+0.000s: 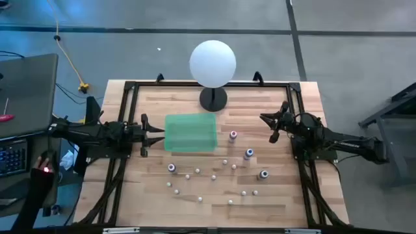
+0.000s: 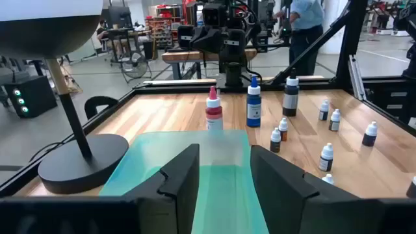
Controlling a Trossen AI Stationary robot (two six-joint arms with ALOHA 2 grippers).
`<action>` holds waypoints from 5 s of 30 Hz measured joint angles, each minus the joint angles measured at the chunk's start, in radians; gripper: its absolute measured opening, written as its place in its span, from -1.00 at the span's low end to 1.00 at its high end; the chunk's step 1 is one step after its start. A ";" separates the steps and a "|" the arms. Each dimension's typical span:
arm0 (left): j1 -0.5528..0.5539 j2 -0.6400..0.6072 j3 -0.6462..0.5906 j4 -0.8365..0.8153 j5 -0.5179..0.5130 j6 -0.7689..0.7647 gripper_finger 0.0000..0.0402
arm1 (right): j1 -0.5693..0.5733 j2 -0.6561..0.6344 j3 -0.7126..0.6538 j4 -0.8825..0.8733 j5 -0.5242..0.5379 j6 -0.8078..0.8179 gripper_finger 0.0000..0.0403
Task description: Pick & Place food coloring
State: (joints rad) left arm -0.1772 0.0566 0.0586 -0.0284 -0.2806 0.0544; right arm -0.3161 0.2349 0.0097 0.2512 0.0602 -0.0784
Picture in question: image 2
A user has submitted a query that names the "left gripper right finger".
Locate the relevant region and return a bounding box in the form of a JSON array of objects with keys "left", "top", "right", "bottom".
[{"left": 250, "top": 144, "right": 384, "bottom": 234}]

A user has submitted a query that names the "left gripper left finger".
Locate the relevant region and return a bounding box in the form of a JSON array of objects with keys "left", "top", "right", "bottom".
[{"left": 123, "top": 144, "right": 200, "bottom": 234}]

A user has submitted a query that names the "teal translucent plastic bin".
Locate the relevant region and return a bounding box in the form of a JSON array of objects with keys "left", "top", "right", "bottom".
[{"left": 99, "top": 129, "right": 270, "bottom": 234}]

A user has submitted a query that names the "small orange food coloring bottle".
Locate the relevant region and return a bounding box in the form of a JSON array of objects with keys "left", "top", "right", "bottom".
[{"left": 278, "top": 117, "right": 289, "bottom": 142}]

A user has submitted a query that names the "large red food coloring bottle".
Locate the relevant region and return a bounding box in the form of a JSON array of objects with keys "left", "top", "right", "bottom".
[{"left": 205, "top": 86, "right": 224, "bottom": 131}]

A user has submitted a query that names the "large blue food coloring bottle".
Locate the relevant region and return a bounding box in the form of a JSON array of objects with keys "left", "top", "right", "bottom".
[{"left": 246, "top": 76, "right": 262, "bottom": 128}]

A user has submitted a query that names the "large black food coloring bottle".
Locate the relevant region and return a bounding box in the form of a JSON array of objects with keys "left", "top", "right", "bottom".
[{"left": 282, "top": 68, "right": 300, "bottom": 117}]

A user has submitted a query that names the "small green food coloring bottle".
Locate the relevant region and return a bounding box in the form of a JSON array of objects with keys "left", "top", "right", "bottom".
[{"left": 406, "top": 176, "right": 416, "bottom": 199}]

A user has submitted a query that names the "small grape purple coloring bottle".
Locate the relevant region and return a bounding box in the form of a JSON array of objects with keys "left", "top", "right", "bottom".
[{"left": 361, "top": 121, "right": 378, "bottom": 148}]

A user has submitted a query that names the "wooden workbench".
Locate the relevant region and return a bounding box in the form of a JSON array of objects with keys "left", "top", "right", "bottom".
[{"left": 161, "top": 47, "right": 257, "bottom": 81}]

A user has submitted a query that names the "shelf with red bins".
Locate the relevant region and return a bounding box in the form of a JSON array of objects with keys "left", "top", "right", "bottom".
[{"left": 145, "top": 5, "right": 183, "bottom": 49}]

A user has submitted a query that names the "floor fan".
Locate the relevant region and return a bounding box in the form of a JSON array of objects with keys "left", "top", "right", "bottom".
[{"left": 120, "top": 51, "right": 151, "bottom": 84}]

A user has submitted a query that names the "person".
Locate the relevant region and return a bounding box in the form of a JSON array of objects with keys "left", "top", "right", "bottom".
[
  {"left": 274, "top": 0, "right": 326, "bottom": 76},
  {"left": 96, "top": 19, "right": 113, "bottom": 49}
]

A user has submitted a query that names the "globe table lamp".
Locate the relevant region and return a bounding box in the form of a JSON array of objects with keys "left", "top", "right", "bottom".
[{"left": 0, "top": 0, "right": 130, "bottom": 195}]

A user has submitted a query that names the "silver aluminium extrusion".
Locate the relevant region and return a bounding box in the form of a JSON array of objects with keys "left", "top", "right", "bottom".
[{"left": 347, "top": 54, "right": 367, "bottom": 101}]

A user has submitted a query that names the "black box with green lights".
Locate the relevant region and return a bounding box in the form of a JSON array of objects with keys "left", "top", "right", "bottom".
[{"left": 3, "top": 75, "right": 59, "bottom": 119}]

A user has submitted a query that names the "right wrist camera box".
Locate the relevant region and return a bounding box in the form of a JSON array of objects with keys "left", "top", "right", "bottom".
[{"left": 201, "top": 3, "right": 228, "bottom": 27}]

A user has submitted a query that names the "black frame handle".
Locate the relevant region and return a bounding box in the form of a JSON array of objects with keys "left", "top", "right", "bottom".
[{"left": 84, "top": 96, "right": 120, "bottom": 120}]

